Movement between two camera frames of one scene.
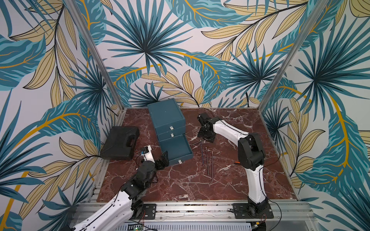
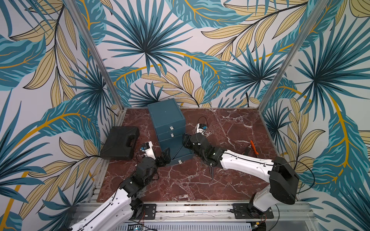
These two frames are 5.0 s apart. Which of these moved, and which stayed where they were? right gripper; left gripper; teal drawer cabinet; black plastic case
Moved: right gripper
Stayed: black plastic case; teal drawer cabinet; left gripper
